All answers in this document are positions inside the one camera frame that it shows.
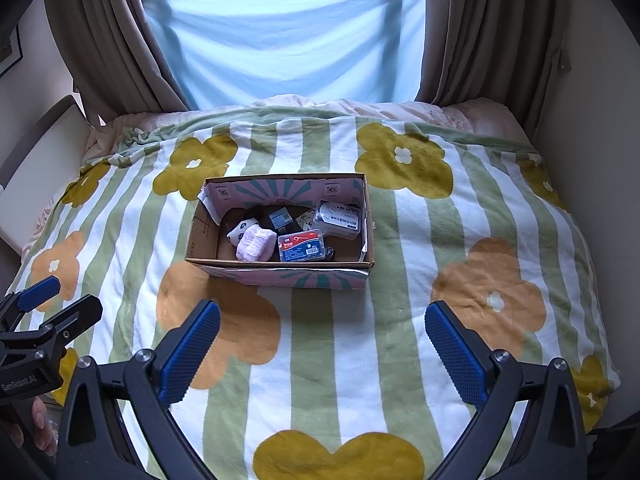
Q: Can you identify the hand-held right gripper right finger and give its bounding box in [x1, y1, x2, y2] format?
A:
[424, 300, 587, 480]

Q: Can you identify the pink towel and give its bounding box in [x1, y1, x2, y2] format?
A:
[236, 225, 278, 263]

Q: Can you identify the green striped flower blanket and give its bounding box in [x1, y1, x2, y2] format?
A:
[7, 105, 623, 480]

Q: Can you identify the framed wall picture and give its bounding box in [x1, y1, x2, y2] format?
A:
[0, 25, 23, 78]

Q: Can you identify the pink quilt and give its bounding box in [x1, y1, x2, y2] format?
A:
[85, 94, 536, 151]

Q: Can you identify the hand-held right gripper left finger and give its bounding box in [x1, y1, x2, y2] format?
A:
[57, 299, 222, 480]

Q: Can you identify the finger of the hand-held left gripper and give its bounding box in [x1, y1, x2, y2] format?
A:
[0, 275, 62, 315]
[10, 294, 104, 357]

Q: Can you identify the printed cardboard box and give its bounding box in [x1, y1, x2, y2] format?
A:
[184, 172, 376, 292]

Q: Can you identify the white printed sock roll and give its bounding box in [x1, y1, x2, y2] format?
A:
[225, 217, 261, 244]

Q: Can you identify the person's left hand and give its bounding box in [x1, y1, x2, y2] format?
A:
[31, 396, 57, 456]

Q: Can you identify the light blue window sheet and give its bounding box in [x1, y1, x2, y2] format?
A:
[142, 0, 427, 111]

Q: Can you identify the red blue plastic case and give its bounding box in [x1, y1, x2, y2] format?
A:
[277, 229, 328, 264]

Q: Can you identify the beige curtain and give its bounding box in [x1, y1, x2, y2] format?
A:
[415, 0, 568, 111]
[42, 0, 191, 126]

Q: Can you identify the white blue plastic case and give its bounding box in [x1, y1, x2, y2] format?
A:
[314, 199, 361, 240]

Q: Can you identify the small blue cube box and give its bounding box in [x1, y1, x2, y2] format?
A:
[267, 207, 294, 234]

